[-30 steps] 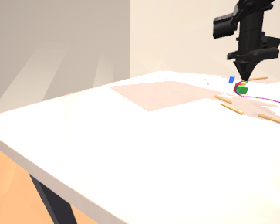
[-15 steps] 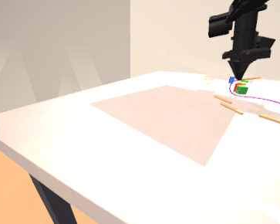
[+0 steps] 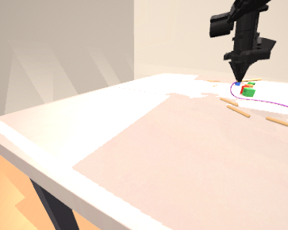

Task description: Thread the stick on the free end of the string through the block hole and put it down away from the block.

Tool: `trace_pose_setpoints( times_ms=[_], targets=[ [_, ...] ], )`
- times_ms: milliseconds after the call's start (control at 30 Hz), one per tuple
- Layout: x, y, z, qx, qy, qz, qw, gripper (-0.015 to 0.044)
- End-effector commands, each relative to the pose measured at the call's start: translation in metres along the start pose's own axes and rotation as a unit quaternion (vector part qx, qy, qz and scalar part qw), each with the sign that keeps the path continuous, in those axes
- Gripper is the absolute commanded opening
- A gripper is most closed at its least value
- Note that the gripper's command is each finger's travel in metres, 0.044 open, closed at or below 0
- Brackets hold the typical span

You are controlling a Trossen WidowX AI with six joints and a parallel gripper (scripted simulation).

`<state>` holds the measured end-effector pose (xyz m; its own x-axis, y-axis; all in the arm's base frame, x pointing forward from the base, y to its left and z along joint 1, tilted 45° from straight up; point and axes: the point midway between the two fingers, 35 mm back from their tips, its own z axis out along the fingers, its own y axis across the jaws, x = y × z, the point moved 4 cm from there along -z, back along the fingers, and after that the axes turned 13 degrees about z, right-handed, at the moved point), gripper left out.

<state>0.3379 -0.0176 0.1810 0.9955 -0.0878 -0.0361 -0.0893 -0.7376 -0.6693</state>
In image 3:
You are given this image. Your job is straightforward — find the light green block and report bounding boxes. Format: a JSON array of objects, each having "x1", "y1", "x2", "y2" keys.
[{"x1": 242, "y1": 88, "x2": 255, "y2": 98}]

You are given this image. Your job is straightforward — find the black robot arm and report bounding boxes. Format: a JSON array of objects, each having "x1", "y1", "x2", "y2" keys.
[{"x1": 209, "y1": 0, "x2": 276, "y2": 50}]

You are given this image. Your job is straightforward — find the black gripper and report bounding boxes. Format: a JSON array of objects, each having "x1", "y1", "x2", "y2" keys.
[{"x1": 223, "y1": 29, "x2": 271, "y2": 82}]

